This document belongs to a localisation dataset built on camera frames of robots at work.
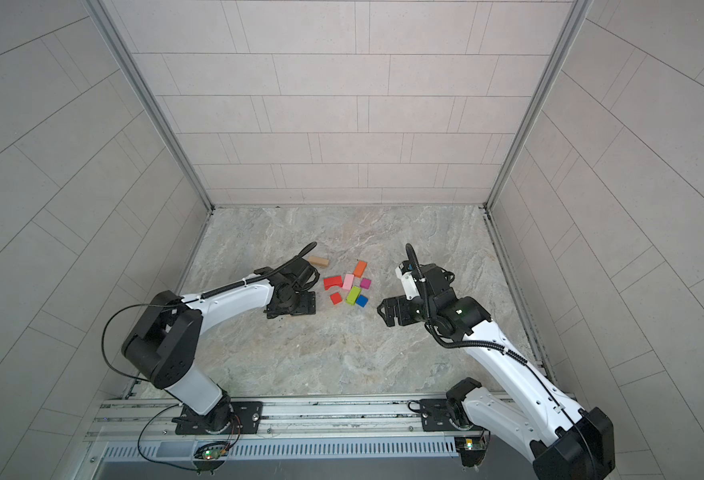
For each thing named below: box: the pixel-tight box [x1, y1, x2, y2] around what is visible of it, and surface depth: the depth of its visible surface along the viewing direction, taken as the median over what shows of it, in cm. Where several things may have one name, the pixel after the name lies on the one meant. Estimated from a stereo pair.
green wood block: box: [346, 286, 361, 305], surface depth 93 cm
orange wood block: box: [354, 260, 367, 278], surface depth 101 cm
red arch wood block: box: [323, 275, 343, 291], surface depth 96 cm
